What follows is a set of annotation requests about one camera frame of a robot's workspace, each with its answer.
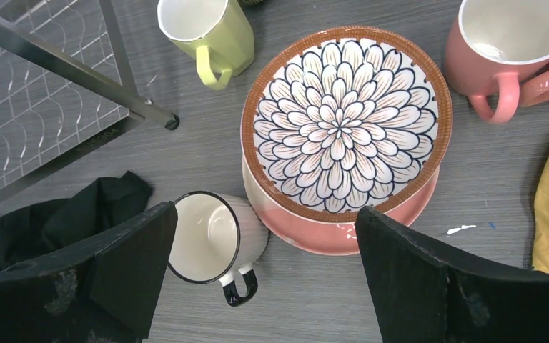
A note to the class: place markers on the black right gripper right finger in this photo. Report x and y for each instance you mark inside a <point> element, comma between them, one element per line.
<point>424,290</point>

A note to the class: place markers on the pink and cream plate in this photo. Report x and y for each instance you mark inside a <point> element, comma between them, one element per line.
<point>319,237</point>

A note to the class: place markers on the metal dish rack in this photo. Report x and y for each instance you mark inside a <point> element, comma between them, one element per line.
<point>66,88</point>

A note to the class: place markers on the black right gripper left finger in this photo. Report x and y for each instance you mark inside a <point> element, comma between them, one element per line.
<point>102,289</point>

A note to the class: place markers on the flower pattern brown-rim plate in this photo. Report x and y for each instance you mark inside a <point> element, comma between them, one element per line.
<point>344,118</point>

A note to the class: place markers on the light green mug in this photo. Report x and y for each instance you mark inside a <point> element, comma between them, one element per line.
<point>216,34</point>

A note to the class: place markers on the black cloth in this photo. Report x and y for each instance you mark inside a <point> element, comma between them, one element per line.
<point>45,227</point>

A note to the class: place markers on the white ribbed mug black handle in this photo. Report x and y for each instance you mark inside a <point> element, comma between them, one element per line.
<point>218,238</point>

